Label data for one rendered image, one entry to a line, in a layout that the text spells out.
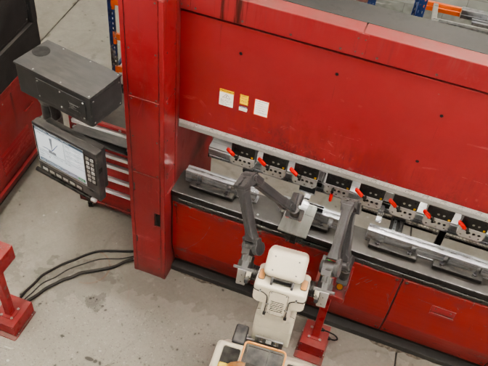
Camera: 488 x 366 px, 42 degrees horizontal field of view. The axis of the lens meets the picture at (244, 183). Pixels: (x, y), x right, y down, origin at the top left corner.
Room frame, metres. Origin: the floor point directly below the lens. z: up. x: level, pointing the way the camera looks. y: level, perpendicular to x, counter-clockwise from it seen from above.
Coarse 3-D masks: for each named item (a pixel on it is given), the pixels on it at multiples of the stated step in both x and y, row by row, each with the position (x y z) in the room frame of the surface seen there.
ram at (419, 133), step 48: (192, 48) 2.91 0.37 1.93; (240, 48) 2.84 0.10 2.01; (288, 48) 2.78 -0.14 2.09; (192, 96) 2.91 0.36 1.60; (288, 96) 2.76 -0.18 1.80; (336, 96) 2.70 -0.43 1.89; (384, 96) 2.64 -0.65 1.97; (432, 96) 2.58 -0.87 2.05; (480, 96) 2.53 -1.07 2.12; (240, 144) 2.83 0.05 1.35; (288, 144) 2.75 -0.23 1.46; (336, 144) 2.68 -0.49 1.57; (384, 144) 2.62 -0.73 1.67; (432, 144) 2.56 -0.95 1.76; (480, 144) 2.50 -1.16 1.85; (432, 192) 2.53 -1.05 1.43; (480, 192) 2.47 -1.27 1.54
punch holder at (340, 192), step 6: (330, 174) 2.68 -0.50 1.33; (330, 180) 2.68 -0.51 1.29; (336, 180) 2.67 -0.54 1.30; (342, 180) 2.66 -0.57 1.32; (348, 180) 2.65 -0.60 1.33; (330, 186) 2.67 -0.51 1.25; (336, 186) 2.67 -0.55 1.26; (342, 186) 2.66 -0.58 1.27; (348, 186) 2.65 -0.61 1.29; (336, 192) 2.66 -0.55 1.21; (342, 192) 2.65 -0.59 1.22; (348, 192) 2.64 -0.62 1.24
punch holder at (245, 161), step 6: (234, 144) 2.84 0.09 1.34; (234, 150) 2.83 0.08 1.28; (240, 150) 2.82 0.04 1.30; (246, 150) 2.81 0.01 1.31; (252, 150) 2.80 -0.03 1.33; (240, 156) 2.82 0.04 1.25; (246, 156) 2.81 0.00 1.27; (252, 156) 2.80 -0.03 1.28; (234, 162) 2.83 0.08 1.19; (240, 162) 2.82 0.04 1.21; (246, 162) 2.81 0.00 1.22; (252, 162) 2.80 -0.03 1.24
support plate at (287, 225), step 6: (306, 210) 2.68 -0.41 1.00; (312, 210) 2.69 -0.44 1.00; (282, 216) 2.60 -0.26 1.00; (306, 216) 2.63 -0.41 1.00; (282, 222) 2.56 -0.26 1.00; (288, 222) 2.56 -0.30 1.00; (294, 222) 2.57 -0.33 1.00; (300, 222) 2.57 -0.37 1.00; (306, 222) 2.58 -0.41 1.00; (282, 228) 2.51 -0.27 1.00; (288, 228) 2.52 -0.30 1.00; (294, 228) 2.52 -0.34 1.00; (300, 228) 2.53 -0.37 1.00; (306, 228) 2.53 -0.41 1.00; (294, 234) 2.48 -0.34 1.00; (300, 234) 2.48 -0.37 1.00; (306, 234) 2.49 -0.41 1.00
